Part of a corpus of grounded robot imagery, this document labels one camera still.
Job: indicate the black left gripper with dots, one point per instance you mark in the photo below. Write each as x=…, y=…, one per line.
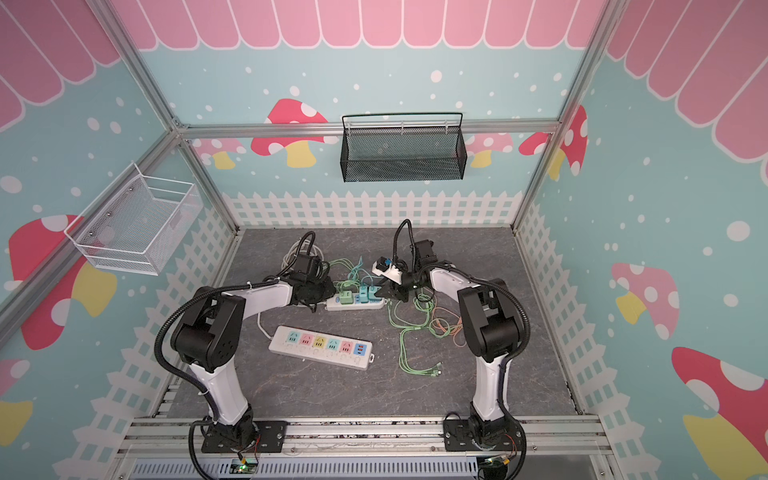
x=330, y=290

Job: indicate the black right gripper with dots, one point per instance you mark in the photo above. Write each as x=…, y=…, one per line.
x=402, y=287

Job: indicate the small white blue power strip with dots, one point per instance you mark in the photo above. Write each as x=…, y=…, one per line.
x=333, y=305

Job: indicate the green plug adapter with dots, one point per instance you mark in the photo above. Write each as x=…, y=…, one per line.
x=346, y=298

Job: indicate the teal plug adapter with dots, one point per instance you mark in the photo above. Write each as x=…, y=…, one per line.
x=373, y=294
x=363, y=295

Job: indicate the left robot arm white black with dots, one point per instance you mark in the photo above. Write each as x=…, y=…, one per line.
x=198, y=343

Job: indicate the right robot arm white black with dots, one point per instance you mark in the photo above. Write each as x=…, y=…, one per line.
x=496, y=329

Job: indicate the large white colourful power strip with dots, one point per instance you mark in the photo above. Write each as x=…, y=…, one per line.
x=321, y=347

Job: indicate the black wire mesh basket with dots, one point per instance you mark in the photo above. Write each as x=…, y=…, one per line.
x=392, y=147

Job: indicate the grey slotted cable duct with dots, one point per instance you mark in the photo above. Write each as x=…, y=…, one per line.
x=344, y=468

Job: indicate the white wire mesh basket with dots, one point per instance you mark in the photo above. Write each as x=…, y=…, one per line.
x=136, y=225

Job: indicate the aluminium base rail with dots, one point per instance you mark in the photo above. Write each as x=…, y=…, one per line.
x=305, y=437

